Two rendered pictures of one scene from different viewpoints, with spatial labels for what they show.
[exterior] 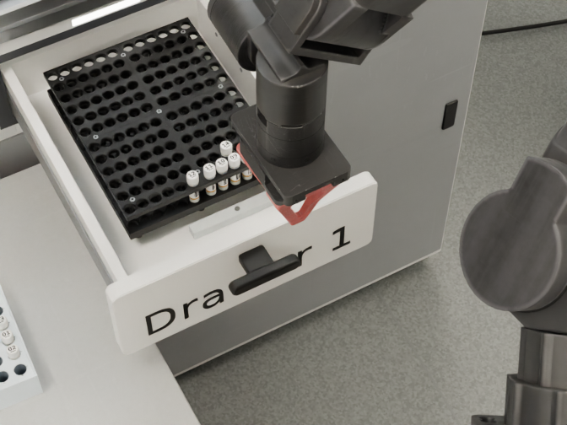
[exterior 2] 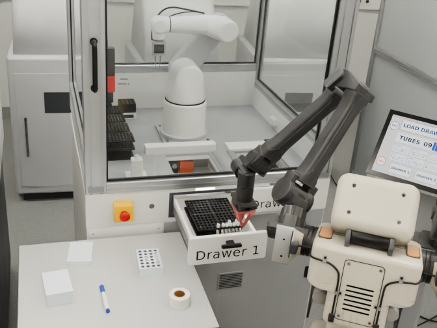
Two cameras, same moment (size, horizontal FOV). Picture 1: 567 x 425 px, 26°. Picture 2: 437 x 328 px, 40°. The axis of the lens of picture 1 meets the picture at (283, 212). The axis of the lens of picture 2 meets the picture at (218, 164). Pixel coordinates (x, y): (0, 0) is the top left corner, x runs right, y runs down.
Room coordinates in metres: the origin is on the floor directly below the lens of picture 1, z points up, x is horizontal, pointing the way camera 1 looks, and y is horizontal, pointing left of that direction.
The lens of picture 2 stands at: (-1.12, -0.24, 2.06)
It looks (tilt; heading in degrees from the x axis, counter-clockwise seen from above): 25 degrees down; 11
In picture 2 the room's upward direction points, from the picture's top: 5 degrees clockwise
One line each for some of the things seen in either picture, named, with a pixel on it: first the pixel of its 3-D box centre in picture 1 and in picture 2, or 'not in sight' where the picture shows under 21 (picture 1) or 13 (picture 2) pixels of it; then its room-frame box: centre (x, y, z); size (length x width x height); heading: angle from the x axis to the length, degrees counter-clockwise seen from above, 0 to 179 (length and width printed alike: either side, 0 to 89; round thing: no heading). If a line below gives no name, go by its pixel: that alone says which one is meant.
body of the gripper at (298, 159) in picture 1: (290, 127); (244, 194); (0.66, -0.01, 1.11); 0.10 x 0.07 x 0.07; 29
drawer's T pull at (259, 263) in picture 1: (258, 265); (230, 244); (0.65, 0.02, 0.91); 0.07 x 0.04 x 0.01; 119
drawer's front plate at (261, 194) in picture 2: not in sight; (278, 198); (1.10, -0.09, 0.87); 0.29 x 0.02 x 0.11; 119
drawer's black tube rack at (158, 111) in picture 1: (161, 130); (212, 220); (0.85, 0.13, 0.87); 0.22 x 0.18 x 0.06; 29
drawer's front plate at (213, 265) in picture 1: (246, 263); (227, 247); (0.67, 0.04, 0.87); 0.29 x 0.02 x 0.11; 119
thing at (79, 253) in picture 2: not in sight; (80, 252); (0.61, 0.58, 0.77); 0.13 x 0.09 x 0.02; 20
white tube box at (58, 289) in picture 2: not in sight; (57, 287); (0.38, 0.55, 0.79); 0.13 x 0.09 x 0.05; 34
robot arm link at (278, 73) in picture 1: (288, 74); (246, 177); (0.66, 0.00, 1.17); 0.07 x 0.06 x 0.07; 27
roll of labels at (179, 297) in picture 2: not in sight; (179, 298); (0.46, 0.15, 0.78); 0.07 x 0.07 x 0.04
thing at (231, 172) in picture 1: (202, 180); (220, 227); (0.76, 0.08, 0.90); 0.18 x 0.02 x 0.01; 119
